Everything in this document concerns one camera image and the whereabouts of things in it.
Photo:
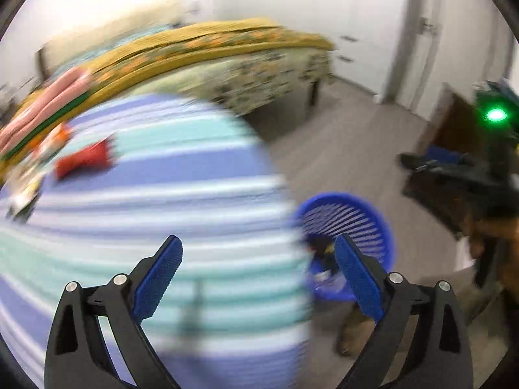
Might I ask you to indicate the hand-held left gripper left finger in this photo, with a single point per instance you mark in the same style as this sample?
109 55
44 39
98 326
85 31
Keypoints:
160 275

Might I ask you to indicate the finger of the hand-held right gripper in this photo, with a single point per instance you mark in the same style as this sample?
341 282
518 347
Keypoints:
442 166

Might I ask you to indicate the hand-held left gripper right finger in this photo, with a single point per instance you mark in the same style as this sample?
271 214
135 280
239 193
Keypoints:
357 275

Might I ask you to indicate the blue plastic basket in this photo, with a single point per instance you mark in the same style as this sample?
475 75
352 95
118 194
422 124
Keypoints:
365 214

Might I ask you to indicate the blue striped folded blanket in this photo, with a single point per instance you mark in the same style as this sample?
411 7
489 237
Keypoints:
162 194

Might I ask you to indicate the red snack packet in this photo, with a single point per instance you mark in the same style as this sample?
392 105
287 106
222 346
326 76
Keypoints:
85 158

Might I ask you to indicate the orange white snack packet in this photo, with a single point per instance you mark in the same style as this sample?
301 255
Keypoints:
28 182

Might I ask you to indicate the white wardrobe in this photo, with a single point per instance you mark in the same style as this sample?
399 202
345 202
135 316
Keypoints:
324 8

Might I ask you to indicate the bed with floral sheet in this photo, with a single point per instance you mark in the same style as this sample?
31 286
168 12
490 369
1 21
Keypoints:
263 77

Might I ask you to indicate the pink cloth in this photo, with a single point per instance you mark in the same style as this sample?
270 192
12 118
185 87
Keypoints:
52 97

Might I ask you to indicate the bed with floral bedspread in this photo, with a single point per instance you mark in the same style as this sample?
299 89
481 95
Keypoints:
202 44

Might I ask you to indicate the teal bed sheet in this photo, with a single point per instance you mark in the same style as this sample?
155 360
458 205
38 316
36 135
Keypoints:
121 40

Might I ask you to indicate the beige headboard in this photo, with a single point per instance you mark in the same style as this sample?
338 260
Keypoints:
101 24

